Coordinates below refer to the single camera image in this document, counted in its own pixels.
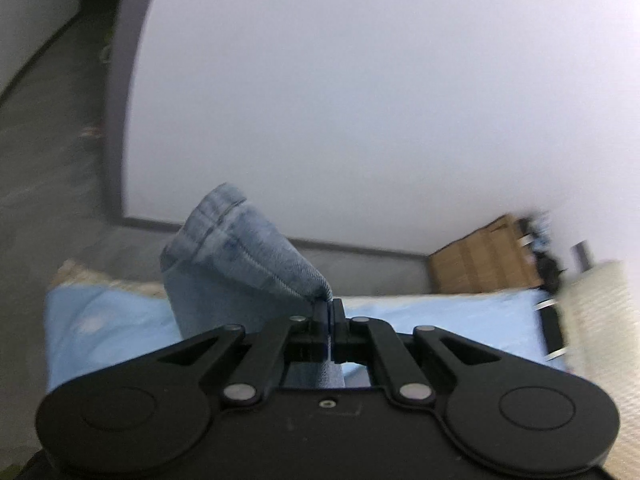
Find light blue bed sheet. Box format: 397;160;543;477
45;285;569;397

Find white mesh basket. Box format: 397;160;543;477
559;259;632;403

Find light blue denim jeans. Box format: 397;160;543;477
160;182;347;391

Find beige patterned mattress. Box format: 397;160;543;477
54;259;168;298

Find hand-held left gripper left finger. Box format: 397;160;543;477
155;301;332;407

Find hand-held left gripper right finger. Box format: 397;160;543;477
331;298;502;407

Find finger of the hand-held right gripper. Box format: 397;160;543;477
534;296;569;364

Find dark clutter on cabinet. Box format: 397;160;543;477
517;210;568;295

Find brown cardboard box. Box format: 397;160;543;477
428;214;543;294

